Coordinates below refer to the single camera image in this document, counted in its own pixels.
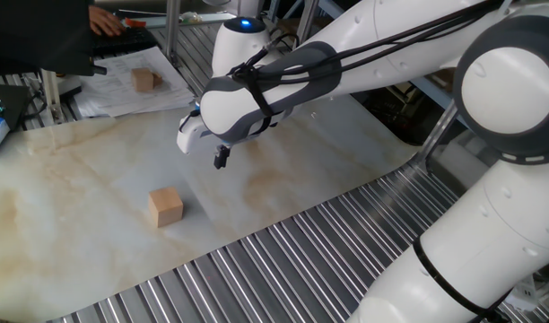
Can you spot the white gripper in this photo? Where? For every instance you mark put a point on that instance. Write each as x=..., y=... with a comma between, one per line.
x=189, y=132

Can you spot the light wooden cube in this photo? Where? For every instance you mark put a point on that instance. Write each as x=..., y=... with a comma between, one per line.
x=142, y=81
x=167, y=208

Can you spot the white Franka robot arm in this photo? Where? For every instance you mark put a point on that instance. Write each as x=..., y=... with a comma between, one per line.
x=503, y=251

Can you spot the person bare hand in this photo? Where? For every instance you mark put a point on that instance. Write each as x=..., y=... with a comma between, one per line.
x=106, y=21

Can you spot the stack of printed papers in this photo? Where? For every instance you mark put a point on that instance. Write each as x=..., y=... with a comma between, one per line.
x=171, y=96

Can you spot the black keyboard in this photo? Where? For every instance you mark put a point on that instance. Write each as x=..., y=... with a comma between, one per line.
x=131, y=44

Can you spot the marble pattern mat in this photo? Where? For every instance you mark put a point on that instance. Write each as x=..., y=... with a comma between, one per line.
x=77, y=233

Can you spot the black electronic equipment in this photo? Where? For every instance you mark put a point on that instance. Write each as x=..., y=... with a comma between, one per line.
x=391, y=112

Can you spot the blue-grey metal shelf rack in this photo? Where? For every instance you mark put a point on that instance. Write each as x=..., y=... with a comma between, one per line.
x=431, y=89

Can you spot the black flat device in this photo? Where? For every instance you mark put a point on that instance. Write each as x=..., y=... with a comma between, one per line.
x=5, y=103

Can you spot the black monitor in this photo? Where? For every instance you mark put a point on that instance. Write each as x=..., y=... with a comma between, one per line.
x=32, y=36

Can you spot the grey wrist camera blue cap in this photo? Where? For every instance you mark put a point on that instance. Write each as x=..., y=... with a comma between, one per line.
x=197, y=106

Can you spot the aluminium profile post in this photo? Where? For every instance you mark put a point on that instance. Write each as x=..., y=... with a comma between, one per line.
x=172, y=31
x=436, y=130
x=50, y=94
x=308, y=18

